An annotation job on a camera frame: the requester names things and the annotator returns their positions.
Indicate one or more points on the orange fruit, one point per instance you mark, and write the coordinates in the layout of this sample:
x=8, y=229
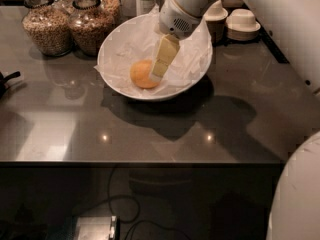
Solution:
x=139, y=74

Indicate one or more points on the left glass grain jar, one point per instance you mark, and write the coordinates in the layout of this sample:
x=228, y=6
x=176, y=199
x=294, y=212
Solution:
x=47, y=27

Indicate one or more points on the rear glass grain jar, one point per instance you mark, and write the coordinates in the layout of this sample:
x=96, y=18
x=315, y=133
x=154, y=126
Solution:
x=112, y=7

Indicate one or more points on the middle glass grain jar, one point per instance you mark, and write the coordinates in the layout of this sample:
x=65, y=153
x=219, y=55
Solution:
x=90, y=24

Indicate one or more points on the white paper liner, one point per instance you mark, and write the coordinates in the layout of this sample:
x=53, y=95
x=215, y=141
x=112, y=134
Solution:
x=133, y=44

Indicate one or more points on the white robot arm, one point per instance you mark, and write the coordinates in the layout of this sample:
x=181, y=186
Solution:
x=294, y=27

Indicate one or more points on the left stack of paper cups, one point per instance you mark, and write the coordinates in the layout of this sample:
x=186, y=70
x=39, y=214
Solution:
x=215, y=18

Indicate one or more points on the right stack of paper cups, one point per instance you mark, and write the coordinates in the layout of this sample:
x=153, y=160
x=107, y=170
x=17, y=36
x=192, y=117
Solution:
x=241, y=25

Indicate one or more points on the glass grain jar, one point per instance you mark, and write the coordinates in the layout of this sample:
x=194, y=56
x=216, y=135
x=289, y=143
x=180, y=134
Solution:
x=90, y=24
x=47, y=27
x=112, y=7

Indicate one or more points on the black handle at left edge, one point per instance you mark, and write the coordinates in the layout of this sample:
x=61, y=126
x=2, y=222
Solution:
x=5, y=79

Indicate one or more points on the metal box under table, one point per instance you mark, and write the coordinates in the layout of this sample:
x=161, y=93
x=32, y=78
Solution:
x=87, y=228

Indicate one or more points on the brown paper stack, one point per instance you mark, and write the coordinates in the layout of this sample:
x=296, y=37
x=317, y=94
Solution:
x=232, y=3

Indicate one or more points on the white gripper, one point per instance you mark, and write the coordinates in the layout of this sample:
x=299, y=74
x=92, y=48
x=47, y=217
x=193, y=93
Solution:
x=174, y=18

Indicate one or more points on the stack of paper cups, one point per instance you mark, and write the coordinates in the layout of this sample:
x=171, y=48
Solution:
x=241, y=25
x=215, y=18

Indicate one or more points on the black rubber mat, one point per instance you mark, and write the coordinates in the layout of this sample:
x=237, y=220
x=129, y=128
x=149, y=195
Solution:
x=272, y=47

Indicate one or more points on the white bowl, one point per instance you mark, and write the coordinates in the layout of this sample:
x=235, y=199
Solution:
x=126, y=87

